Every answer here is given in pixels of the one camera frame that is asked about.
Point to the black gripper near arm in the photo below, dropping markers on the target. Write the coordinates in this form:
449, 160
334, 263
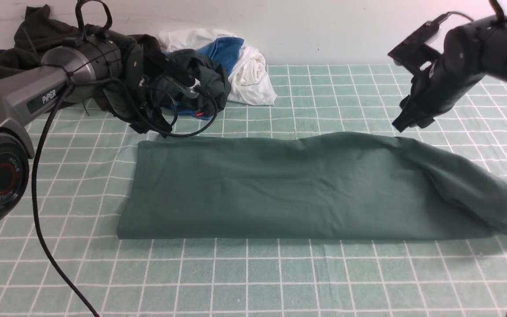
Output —
131, 102

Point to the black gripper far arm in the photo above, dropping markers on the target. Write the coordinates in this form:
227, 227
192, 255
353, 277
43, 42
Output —
434, 92

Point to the green long-sleeved shirt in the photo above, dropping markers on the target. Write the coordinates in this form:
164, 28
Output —
338, 186

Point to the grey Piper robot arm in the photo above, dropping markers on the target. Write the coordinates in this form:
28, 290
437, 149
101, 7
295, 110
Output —
100, 64

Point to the dark green crumpled garment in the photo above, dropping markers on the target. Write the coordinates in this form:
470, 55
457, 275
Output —
212, 77

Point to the blue crumpled garment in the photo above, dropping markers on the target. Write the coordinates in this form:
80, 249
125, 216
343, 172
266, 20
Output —
225, 51

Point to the dark brown crumpled garment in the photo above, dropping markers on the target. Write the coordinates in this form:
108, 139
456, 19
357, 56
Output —
40, 36

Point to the white crumpled garment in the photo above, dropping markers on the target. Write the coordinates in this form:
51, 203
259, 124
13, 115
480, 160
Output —
250, 82

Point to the black far wrist camera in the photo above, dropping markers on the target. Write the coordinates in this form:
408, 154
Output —
414, 51

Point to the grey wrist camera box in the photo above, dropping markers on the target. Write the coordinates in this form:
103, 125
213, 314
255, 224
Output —
185, 82

